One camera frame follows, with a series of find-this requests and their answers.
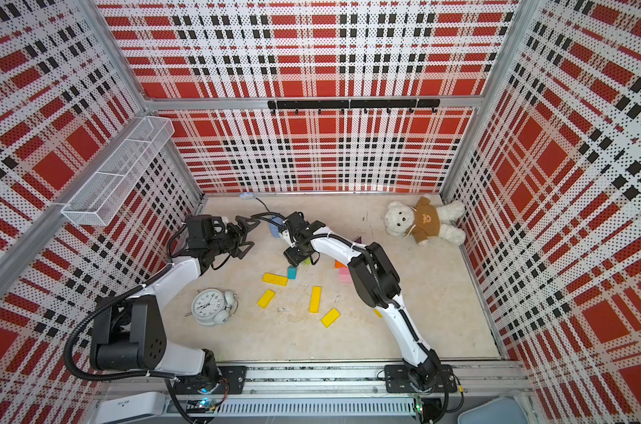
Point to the black wall hook rail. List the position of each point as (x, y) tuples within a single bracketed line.
[(365, 104)]

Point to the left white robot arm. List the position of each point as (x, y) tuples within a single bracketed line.
[(124, 337)]

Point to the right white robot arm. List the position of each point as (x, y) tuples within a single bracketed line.
[(375, 281)]

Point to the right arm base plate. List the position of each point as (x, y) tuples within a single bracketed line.
[(401, 379)]

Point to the teal triangle block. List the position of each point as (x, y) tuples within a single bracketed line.
[(292, 273)]

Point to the yellow upright block centre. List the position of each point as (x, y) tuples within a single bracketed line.
[(314, 306)]

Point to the white twin-bell alarm clock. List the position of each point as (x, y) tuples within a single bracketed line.
[(213, 307)]

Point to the yellow block upper left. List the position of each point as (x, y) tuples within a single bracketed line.
[(274, 279)]

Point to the yellow block bottom centre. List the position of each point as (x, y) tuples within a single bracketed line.
[(330, 317)]

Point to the yellow block lower left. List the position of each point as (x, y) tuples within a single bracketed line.
[(266, 298)]

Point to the white teddy bear brown hoodie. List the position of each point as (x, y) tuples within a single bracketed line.
[(425, 220)]

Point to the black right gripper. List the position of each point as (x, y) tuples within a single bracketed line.
[(291, 258)]

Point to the white box bottom left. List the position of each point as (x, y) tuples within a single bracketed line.
[(130, 409)]

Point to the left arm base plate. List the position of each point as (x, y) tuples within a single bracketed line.
[(226, 380)]

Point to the grey bin bottom right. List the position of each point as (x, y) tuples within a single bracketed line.
[(504, 410)]

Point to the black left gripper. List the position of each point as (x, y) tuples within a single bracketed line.
[(237, 234)]

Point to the blue plastic toy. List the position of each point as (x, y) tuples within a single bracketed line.
[(275, 225)]

